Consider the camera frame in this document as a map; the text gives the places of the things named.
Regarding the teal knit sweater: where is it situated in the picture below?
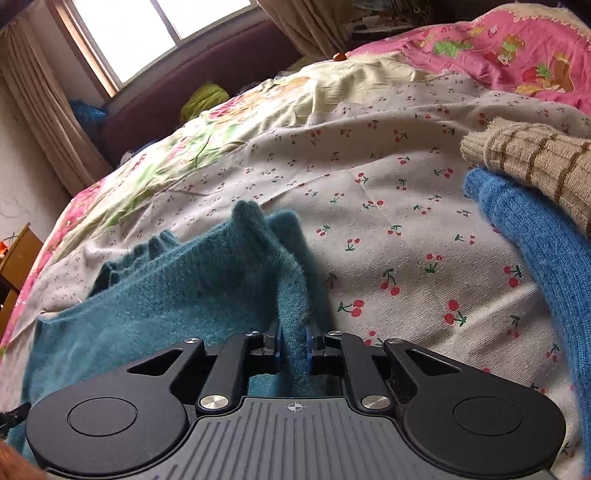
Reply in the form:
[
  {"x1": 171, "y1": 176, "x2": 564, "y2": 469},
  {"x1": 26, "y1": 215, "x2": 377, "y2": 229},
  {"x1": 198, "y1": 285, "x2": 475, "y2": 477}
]
[{"x1": 7, "y1": 198, "x2": 345, "y2": 467}]

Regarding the blue knit sweater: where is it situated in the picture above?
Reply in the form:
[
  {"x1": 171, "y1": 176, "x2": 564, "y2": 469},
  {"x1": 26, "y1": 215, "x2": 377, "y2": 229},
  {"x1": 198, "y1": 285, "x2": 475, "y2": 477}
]
[{"x1": 462, "y1": 167, "x2": 591, "y2": 446}]

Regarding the maroon upholstered headboard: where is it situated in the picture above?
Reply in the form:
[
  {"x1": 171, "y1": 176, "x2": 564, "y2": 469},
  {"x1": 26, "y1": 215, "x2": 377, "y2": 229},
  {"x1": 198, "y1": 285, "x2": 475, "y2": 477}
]
[{"x1": 98, "y1": 18, "x2": 315, "y2": 168}]

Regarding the window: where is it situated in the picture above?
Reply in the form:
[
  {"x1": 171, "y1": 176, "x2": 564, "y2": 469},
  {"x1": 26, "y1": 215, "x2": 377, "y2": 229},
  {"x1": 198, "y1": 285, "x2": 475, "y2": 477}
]
[{"x1": 60, "y1": 0, "x2": 260, "y2": 92}]

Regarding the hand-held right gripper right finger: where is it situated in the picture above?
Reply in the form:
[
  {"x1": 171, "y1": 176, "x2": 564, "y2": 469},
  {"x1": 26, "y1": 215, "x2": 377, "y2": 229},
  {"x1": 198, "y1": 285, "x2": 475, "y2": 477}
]
[{"x1": 304, "y1": 324, "x2": 465, "y2": 412}]

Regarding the beige curtain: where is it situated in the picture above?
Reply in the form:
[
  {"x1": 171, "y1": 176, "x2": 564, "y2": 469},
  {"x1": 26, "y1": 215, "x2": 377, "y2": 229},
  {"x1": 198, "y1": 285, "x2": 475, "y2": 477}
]
[
  {"x1": 255, "y1": 0, "x2": 352, "y2": 60},
  {"x1": 0, "y1": 17, "x2": 115, "y2": 198}
]

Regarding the wooden desk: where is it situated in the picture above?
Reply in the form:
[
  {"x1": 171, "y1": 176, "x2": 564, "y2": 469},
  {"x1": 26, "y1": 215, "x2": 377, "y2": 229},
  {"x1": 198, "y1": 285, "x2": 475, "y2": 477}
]
[{"x1": 0, "y1": 223, "x2": 45, "y2": 340}]

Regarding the green cloth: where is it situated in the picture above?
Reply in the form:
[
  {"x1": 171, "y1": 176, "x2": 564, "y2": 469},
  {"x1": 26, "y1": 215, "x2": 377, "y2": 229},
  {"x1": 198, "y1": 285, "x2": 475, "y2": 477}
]
[{"x1": 179, "y1": 82, "x2": 230, "y2": 123}]

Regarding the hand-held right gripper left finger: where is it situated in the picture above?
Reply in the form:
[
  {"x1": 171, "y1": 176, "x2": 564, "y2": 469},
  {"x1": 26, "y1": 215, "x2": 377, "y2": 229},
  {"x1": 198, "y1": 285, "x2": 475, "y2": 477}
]
[{"x1": 127, "y1": 322, "x2": 284, "y2": 415}]

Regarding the orange-brown fuzzy cloth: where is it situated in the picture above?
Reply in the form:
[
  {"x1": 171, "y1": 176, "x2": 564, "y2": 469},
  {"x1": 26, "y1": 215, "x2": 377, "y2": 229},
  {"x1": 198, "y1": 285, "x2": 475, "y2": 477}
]
[{"x1": 0, "y1": 440, "x2": 42, "y2": 480}]

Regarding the blue plastic bag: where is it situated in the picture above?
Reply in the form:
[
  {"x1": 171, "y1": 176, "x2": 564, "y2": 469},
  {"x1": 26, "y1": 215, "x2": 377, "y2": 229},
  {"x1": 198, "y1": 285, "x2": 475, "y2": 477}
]
[{"x1": 69, "y1": 100, "x2": 110, "y2": 136}]

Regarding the beige striped knit sweater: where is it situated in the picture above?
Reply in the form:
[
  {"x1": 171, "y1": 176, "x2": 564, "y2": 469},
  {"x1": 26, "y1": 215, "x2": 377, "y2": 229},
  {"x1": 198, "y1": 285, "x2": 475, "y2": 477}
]
[{"x1": 460, "y1": 117, "x2": 591, "y2": 221}]

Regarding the cherry print bed cover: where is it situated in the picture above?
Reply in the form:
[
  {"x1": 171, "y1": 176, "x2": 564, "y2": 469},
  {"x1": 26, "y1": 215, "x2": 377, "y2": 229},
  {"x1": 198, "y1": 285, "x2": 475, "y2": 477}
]
[{"x1": 0, "y1": 2, "x2": 591, "y2": 480}]

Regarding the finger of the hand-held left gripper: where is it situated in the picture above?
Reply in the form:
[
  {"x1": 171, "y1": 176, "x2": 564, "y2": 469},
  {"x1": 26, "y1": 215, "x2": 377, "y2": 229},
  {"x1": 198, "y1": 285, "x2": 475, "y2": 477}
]
[{"x1": 0, "y1": 403, "x2": 31, "y2": 431}]

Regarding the cluttered nightstand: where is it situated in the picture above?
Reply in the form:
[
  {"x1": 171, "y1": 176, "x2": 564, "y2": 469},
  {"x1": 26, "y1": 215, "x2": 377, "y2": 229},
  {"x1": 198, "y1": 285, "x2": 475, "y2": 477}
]
[{"x1": 344, "y1": 0, "x2": 504, "y2": 37}]

